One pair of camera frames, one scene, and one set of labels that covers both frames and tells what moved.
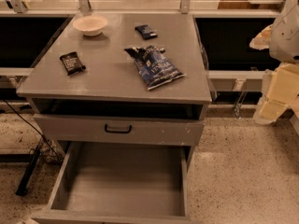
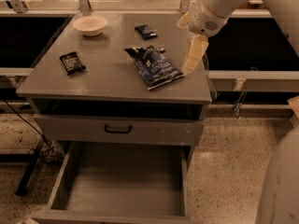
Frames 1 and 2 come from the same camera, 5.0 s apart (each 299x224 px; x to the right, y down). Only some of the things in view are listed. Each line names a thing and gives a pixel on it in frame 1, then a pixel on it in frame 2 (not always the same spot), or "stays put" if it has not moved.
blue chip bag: x=154 y=68 stays put
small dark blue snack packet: x=146 y=32 stays put
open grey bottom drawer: x=118 y=183 stays put
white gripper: x=286 y=41 → x=204 y=20
